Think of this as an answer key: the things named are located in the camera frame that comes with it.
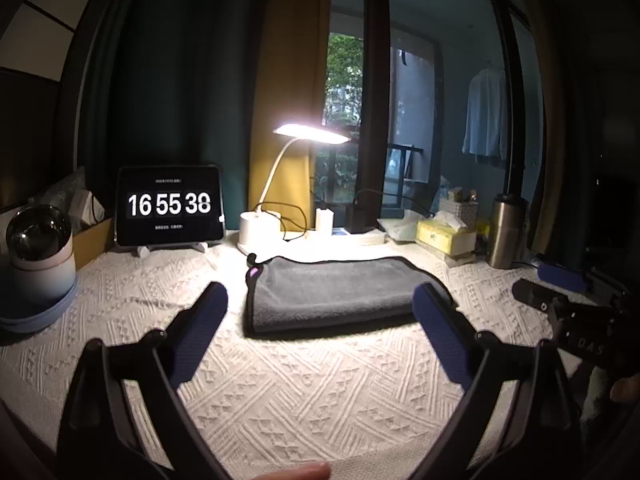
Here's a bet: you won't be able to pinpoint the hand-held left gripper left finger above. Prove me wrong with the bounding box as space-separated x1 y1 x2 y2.
57 281 232 480

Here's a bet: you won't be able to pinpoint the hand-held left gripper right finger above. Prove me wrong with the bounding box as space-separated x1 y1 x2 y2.
410 282 584 480

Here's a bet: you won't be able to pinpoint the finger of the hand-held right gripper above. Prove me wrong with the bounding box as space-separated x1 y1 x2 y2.
537 261 597 293
511 279 568 314

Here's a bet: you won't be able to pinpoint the grey towel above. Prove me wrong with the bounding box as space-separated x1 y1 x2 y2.
243 255 457 339

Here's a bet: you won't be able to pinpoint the person's right hand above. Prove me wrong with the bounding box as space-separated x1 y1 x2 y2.
611 377 640 404

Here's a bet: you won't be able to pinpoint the person's left hand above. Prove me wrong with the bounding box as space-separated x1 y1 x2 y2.
257 462 332 480

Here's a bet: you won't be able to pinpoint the stainless steel tumbler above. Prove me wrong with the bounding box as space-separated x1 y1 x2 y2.
486 192 529 269

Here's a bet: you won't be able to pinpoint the yellow tissue box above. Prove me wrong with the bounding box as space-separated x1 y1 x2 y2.
416 211 478 257

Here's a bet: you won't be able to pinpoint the white tablet stand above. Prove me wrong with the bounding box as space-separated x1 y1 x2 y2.
136 241 209 257

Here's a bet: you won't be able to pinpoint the clear plastic packet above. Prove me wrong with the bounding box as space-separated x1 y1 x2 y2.
377 209 426 242

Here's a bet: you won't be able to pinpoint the white woven basket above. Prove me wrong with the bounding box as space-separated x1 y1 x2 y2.
439 187 480 229

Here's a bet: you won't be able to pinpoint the white desk lamp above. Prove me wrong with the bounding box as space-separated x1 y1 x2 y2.
238 122 351 256

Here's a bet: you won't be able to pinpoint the white power strip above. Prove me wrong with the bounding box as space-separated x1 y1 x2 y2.
299 228 389 246

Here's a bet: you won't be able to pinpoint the white textured tablecloth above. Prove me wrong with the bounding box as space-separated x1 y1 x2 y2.
0 230 601 480

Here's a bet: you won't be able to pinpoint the black tablet showing clock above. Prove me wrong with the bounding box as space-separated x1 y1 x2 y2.
115 164 227 248

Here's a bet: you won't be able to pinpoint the black power box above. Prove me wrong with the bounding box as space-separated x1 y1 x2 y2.
345 203 384 235

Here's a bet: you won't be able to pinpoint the cardboard box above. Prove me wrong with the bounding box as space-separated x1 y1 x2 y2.
72 217 116 271

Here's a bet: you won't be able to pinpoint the white blue round appliance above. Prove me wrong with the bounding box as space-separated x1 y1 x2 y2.
0 204 80 335

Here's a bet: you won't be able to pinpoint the black metal rack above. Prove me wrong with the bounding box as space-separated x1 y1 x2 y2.
387 143 426 182

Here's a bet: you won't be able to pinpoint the hanging white shirt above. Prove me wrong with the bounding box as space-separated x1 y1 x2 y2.
462 66 509 162

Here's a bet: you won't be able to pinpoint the crumpled plastic bag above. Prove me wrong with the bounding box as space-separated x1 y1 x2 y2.
39 166 107 227

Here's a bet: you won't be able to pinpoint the dark green curtain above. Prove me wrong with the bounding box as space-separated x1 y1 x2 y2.
79 0 274 202

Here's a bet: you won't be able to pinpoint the green plants outside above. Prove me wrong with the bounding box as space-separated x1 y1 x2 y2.
314 32 364 207

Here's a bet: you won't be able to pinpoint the yellow curtain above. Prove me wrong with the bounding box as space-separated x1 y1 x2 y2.
248 0 334 222

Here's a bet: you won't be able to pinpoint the black cable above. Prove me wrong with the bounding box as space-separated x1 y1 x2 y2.
251 189 437 242

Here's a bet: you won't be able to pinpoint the brown window post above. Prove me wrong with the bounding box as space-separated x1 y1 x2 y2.
360 0 392 211

